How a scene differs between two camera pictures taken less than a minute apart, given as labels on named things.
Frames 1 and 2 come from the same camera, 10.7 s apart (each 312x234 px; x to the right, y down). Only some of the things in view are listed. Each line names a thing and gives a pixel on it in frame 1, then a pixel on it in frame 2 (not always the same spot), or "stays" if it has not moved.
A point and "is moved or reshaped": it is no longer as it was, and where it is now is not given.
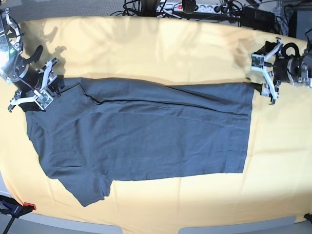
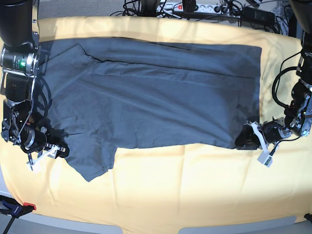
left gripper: x=30 y=81 → x=34 y=140
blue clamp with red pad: x=10 y=206 stays
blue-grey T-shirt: x=102 y=129 is moved or reshaped
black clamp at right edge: x=308 y=217 stays
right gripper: x=271 y=86 → x=272 y=130
